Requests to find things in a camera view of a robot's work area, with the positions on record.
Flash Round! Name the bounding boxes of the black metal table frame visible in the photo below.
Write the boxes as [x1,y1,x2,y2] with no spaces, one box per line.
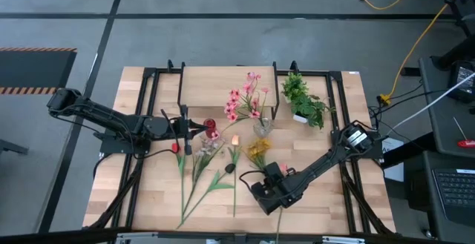
[83,59,396,237]

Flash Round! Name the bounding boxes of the black furniture foot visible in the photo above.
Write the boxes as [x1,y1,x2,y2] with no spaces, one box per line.
[0,139,30,156]

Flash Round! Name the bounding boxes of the black tablet device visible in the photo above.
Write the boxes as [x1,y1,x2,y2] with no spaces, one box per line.
[447,60,475,103]

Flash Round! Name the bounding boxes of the black hazard-striped floor mat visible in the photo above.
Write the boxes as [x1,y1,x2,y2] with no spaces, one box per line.
[0,47,78,96]

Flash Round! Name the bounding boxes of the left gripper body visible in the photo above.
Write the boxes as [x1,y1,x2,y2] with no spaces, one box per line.
[169,116,194,141]

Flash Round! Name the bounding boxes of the peach artificial tulip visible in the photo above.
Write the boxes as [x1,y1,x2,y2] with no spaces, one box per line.
[226,134,242,218]

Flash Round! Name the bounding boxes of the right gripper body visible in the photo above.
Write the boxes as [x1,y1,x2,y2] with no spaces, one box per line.
[251,180,298,215]

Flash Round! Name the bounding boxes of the red-handled screwdriver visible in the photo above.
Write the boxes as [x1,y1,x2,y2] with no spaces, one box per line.
[452,116,475,149]

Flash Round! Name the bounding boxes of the laptop keyboard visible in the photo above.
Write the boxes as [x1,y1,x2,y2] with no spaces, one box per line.
[431,168,475,227]

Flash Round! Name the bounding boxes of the pink artificial flower bunch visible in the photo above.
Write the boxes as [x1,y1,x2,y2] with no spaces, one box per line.
[221,71,272,133]

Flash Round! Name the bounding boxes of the dark grey desk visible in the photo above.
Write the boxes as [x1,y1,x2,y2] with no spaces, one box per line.
[402,150,475,243]
[419,56,475,159]

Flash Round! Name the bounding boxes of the long yellow power cable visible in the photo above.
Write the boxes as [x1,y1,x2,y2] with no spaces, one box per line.
[378,0,475,106]

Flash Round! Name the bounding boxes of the white artificial flower bunch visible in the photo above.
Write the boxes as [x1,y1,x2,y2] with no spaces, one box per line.
[180,131,226,225]

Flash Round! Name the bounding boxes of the black stand legs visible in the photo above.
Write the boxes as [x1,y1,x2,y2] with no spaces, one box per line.
[432,0,475,70]

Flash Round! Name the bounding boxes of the black artificial tulip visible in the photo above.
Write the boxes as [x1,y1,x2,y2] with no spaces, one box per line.
[177,163,237,230]

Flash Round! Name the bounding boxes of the white paper sheet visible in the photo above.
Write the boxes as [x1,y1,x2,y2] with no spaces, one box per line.
[381,136,405,182]

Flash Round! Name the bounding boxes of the yellow artificial flower bunch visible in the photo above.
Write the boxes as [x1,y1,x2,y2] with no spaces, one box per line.
[246,137,272,171]

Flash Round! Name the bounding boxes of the red artificial tulip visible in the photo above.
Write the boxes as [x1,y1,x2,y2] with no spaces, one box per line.
[171,142,189,222]

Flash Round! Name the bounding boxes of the black right camera cable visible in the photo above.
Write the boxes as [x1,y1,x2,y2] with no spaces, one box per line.
[239,169,268,201]

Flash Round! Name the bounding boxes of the clear glass vase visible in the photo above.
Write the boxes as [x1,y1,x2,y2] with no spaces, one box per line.
[252,117,275,139]

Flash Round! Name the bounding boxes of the white cable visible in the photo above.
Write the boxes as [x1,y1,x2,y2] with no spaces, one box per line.
[385,72,475,136]

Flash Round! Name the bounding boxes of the green plant in white pot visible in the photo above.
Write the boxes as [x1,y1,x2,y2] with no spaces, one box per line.
[281,72,335,130]

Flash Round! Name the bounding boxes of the wooden shelf with black legs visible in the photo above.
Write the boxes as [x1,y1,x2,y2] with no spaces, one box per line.
[177,61,280,121]

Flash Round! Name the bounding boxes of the red ribbed glass vase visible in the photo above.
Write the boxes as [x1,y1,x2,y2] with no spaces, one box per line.
[203,117,218,139]

